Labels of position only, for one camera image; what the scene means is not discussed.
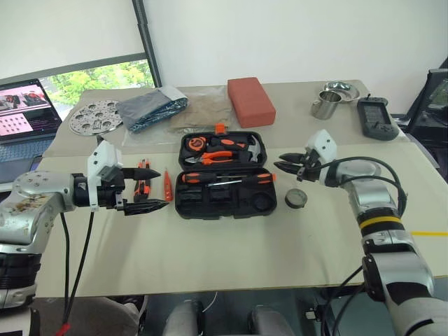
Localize stainless steel bowl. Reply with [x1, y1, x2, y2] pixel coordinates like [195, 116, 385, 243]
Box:
[321, 80, 361, 104]

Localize dark window frame post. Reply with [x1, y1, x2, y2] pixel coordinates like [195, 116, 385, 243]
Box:
[132, 0, 163, 89]

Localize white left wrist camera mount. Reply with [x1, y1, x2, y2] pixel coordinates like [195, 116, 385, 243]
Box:
[86, 141, 124, 211]

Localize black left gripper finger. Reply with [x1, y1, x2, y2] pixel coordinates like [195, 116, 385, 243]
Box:
[122, 198, 171, 216]
[120, 167, 162, 181]

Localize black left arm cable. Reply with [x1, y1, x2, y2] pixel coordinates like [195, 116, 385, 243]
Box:
[58, 209, 96, 335]

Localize claw hammer orange black handle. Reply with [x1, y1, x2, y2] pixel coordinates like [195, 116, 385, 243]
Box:
[209, 135, 264, 164]

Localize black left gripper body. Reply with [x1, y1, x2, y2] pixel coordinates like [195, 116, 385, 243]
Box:
[94, 169, 129, 211]

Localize dark folded cloth bag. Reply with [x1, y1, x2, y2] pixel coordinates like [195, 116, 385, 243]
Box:
[115, 85, 190, 134]

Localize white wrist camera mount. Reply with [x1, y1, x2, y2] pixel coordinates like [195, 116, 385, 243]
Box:
[305, 129, 339, 166]
[86, 141, 124, 211]

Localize thin white cable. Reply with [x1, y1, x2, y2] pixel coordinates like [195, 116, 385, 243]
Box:
[202, 293, 218, 313]

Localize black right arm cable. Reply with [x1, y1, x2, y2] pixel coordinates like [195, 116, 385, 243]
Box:
[316, 156, 410, 336]

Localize black mesh office chair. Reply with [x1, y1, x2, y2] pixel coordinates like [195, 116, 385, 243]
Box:
[405, 67, 448, 169]

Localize stainless steel mug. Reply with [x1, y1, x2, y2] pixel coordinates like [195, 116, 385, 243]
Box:
[310, 89, 342, 121]

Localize perforated round metal disc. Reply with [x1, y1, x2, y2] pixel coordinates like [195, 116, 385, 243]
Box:
[69, 99, 124, 135]

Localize screwdriver orange black handle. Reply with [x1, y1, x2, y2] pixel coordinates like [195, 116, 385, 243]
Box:
[205, 171, 278, 188]
[179, 171, 243, 184]

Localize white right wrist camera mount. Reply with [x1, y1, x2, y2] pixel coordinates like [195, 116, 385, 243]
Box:
[305, 129, 339, 166]

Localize red brick block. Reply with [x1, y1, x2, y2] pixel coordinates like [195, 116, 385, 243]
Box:
[227, 77, 278, 130]

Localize round black tape roll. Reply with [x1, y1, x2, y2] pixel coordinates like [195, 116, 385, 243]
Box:
[283, 187, 309, 210]

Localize grey rounded robot leg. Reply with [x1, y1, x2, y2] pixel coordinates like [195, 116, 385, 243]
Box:
[246, 304, 295, 336]
[162, 300, 208, 336]

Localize clear bag with brown sheet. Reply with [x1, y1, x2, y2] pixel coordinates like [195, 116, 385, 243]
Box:
[122, 85, 235, 145]

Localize orange handled pliers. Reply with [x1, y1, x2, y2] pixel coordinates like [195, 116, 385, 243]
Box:
[184, 150, 236, 167]

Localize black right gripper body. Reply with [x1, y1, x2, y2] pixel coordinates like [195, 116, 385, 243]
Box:
[296, 148, 323, 183]

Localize open laptop computer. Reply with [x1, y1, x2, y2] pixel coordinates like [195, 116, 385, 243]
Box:
[0, 78, 64, 183]

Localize grey cloth bundle under table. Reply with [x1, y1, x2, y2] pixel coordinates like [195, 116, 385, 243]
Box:
[29, 295, 141, 336]

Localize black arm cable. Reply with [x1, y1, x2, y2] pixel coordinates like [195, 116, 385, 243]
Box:
[58, 209, 96, 335]
[316, 156, 410, 336]

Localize orange black utility knife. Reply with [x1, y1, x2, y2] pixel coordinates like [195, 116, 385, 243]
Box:
[132, 158, 153, 204]

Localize dark handheld game console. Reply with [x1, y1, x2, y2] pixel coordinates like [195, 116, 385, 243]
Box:
[356, 93, 400, 141]

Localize yellow zip tie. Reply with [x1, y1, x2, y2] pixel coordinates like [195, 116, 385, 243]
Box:
[360, 216, 448, 237]

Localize orange voltage tester pen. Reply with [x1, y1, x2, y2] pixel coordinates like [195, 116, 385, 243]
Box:
[163, 169, 174, 202]

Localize black plastic tool case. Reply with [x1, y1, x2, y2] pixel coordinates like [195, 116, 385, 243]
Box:
[174, 122, 279, 221]

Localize orange black tape measure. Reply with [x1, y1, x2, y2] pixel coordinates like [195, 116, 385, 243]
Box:
[185, 136, 208, 153]

